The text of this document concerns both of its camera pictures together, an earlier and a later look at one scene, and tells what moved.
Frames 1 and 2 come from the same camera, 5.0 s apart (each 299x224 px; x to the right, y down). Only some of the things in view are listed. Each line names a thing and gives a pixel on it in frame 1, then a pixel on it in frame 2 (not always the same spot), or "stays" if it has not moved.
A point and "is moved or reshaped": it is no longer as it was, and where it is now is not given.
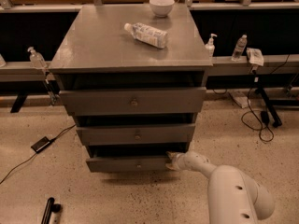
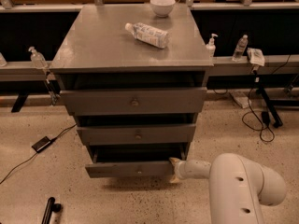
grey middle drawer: [135, 134] stays
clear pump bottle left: [36, 59] stays
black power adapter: [42, 144] stays
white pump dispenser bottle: [210, 47] stays
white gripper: [178, 161] -> [181, 171]
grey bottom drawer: [131, 159] is moved or reshaped
